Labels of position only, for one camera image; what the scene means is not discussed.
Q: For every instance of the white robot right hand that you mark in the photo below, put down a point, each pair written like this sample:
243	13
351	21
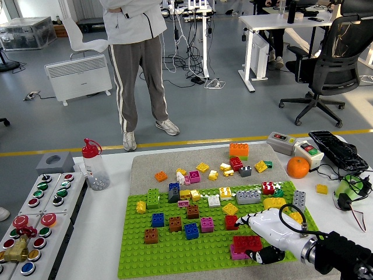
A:
274	230

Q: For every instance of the person's hand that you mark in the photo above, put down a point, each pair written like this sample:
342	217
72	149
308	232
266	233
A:
114	9

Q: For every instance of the long red brick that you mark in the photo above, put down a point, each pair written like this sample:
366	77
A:
244	242

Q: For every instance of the green studded baseplate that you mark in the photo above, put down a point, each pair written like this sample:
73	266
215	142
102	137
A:
137	256

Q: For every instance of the person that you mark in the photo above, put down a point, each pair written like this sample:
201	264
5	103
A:
131	23
279	41
3	213

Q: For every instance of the large yellow square brick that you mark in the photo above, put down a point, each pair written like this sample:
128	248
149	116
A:
295	217

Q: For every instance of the yellow curved long brick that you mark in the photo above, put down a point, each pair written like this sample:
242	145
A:
274	203

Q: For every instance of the small dark green brick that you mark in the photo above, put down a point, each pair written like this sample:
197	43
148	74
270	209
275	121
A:
278	193

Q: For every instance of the long grey brick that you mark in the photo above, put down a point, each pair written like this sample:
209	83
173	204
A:
248	198

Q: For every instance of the red brick with white studs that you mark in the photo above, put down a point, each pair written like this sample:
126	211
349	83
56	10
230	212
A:
268	189

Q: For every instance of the long magenta brick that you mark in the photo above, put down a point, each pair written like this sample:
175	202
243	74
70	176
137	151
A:
237	256

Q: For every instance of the white plastic chair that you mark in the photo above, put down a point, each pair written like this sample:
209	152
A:
74	35

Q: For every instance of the flat yellow square brick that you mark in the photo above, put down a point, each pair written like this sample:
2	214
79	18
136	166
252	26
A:
261	166
202	167
230	209

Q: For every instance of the yellow and white brick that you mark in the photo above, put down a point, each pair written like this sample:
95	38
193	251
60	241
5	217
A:
225	194

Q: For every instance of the grey brick with white studs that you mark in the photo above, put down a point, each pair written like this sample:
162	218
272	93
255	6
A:
245	171

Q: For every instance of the flat white brick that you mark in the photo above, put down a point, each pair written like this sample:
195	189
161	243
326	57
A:
214	202

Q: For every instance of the magenta square brick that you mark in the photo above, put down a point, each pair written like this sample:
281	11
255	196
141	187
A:
207	225

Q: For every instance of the orange fruit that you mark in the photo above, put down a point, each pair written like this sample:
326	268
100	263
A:
297	167

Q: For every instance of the dark red square brick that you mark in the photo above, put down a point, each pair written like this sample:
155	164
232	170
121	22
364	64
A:
236	163

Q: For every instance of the white panel heater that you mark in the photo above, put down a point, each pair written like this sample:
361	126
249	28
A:
78	78

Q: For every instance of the long lime green brick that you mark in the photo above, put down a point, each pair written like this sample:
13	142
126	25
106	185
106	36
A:
239	158

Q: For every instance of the pale yellow small brick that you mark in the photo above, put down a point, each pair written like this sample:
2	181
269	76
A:
225	167

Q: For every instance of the blue square brick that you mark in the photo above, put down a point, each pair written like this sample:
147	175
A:
174	186
191	231
158	220

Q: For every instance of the brown square brick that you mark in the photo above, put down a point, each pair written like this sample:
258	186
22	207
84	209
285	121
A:
175	224
193	212
151	236

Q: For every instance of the long orange brick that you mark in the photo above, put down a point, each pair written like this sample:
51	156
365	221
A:
239	150

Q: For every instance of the transparent storage case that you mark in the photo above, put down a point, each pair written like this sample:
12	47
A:
26	32

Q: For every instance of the flat pink brick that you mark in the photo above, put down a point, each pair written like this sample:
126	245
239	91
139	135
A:
183	203

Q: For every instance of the upturned magenta brick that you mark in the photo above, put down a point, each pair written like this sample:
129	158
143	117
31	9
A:
194	177

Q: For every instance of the small pink brick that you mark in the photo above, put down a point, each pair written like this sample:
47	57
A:
187	181

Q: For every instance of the black keyboard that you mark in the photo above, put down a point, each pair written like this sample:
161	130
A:
335	148

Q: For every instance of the dark grey slope brick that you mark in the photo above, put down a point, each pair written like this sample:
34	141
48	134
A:
174	196

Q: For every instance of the small white brick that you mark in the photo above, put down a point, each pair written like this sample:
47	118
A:
180	178

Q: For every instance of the black power strip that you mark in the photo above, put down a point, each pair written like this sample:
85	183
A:
197	80

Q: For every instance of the grey floor socket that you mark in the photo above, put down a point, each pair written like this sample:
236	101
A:
31	95

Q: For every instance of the black fan stand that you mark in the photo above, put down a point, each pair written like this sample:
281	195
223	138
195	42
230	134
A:
7	65

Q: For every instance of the small orange brick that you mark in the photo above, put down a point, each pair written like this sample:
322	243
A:
161	176

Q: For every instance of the grey felt mat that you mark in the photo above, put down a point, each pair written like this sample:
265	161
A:
163	159

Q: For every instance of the white panel under desk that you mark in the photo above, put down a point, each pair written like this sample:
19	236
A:
259	58

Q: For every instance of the black chair caster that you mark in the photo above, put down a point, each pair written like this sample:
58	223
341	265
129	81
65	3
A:
5	122

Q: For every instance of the clear bottle with red cap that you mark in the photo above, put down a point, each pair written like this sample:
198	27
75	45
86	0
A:
94	169

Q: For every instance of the white office desk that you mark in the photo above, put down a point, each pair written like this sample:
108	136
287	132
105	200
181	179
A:
277	20

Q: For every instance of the grey block with round hole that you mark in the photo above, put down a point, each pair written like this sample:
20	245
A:
62	166

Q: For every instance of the black mesh office chair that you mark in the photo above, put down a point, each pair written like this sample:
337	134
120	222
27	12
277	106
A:
329	73

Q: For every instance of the black bottle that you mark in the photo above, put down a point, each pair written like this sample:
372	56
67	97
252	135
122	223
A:
290	13

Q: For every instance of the grey four-button control box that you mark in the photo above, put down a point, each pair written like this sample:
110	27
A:
73	192
29	208

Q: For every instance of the black phone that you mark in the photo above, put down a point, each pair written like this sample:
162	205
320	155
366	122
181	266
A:
315	19

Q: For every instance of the grey box with mushroom button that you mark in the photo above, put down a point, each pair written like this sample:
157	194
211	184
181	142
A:
55	236
6	230

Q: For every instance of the grey switch box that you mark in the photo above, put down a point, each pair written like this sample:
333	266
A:
281	143

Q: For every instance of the white red-green switch box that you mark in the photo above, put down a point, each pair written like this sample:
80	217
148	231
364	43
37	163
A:
309	150

